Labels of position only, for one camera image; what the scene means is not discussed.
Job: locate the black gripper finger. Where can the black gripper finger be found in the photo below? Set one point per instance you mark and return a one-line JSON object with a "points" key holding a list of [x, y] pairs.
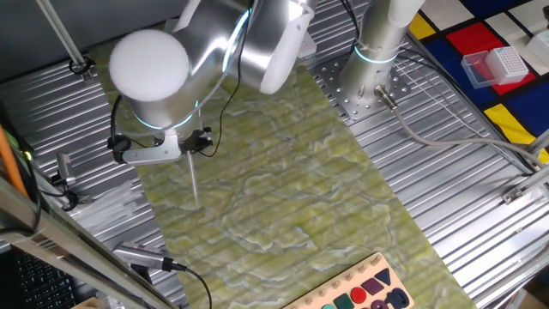
{"points": [[188, 148], [206, 144]]}

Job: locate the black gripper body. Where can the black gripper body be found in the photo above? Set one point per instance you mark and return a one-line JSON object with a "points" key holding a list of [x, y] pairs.
{"points": [[200, 135]]}

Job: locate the clear large pipette tip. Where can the clear large pipette tip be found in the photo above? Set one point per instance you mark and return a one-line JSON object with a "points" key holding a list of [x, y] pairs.
{"points": [[193, 178]]}

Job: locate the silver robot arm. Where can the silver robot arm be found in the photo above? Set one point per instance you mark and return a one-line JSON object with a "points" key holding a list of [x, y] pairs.
{"points": [[206, 47]]}

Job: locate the white small pipette tip box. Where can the white small pipette tip box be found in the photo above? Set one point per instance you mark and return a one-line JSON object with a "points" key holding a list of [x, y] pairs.
{"points": [[508, 64]]}

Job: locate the green marble pattern mat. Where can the green marble pattern mat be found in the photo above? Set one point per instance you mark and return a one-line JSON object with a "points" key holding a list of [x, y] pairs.
{"points": [[274, 193]]}

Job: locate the aluminium pole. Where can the aluminium pole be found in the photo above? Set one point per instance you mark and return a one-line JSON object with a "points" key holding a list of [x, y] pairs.
{"points": [[60, 32]]}

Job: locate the small wooden block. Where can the small wooden block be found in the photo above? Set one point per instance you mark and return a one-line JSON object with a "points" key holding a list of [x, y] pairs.
{"points": [[86, 304]]}

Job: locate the black keyboard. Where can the black keyboard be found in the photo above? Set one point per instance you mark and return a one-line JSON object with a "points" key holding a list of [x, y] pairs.
{"points": [[43, 283]]}

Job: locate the wooden shape puzzle board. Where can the wooden shape puzzle board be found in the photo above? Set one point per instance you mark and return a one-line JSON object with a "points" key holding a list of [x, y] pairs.
{"points": [[356, 282]]}

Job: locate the dark green square puzzle piece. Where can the dark green square puzzle piece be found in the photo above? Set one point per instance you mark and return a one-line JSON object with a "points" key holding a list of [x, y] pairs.
{"points": [[344, 302]]}

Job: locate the red circle puzzle piece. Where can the red circle puzzle piece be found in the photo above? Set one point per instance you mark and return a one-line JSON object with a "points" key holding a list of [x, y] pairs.
{"points": [[358, 295]]}

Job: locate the purple square puzzle piece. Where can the purple square puzzle piece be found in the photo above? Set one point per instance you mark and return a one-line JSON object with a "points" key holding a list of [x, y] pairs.
{"points": [[372, 286]]}

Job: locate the navy triangle puzzle piece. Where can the navy triangle puzzle piece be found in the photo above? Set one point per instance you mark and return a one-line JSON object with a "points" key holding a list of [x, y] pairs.
{"points": [[384, 274]]}

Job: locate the colourful checked cloth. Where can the colourful checked cloth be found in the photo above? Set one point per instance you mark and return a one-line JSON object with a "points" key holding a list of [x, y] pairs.
{"points": [[472, 38]]}

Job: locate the white plastic box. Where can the white plastic box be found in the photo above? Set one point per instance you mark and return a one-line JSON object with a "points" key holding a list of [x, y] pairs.
{"points": [[539, 47]]}

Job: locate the cardboard box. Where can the cardboard box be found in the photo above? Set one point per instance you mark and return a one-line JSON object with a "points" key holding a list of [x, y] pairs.
{"points": [[536, 296]]}

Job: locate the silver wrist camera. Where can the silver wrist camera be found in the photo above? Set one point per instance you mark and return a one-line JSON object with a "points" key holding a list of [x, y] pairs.
{"points": [[150, 154]]}

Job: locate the silver ribbed camera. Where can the silver ribbed camera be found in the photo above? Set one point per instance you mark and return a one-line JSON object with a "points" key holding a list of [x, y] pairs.
{"points": [[137, 255]]}

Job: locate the metal pole foot bracket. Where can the metal pole foot bracket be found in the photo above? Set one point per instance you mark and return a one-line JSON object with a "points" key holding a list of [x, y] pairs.
{"points": [[87, 77]]}

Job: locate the small silver camera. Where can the small silver camera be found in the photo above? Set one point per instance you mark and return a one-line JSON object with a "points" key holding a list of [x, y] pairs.
{"points": [[65, 169]]}

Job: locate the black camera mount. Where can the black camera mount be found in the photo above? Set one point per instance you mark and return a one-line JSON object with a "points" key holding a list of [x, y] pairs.
{"points": [[70, 199]]}

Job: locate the black camera stand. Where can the black camera stand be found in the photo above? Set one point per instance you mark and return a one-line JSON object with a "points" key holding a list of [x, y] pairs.
{"points": [[141, 272]]}

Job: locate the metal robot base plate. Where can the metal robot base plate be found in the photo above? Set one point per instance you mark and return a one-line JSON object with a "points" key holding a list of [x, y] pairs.
{"points": [[332, 75]]}

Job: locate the aluminium frame beam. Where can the aluminium frame beam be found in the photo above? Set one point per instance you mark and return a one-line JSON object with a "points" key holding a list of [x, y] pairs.
{"points": [[64, 249]]}

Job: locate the metal corner bracket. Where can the metal corner bracket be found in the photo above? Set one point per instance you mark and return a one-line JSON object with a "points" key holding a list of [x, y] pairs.
{"points": [[513, 195]]}

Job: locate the aluminium frame bar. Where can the aluminium frame bar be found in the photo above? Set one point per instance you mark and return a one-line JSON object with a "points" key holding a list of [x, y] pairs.
{"points": [[536, 180]]}

